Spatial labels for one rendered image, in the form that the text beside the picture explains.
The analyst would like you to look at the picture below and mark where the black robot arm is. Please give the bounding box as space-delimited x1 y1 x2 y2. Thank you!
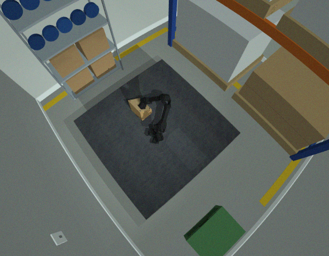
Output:
137 94 171 141

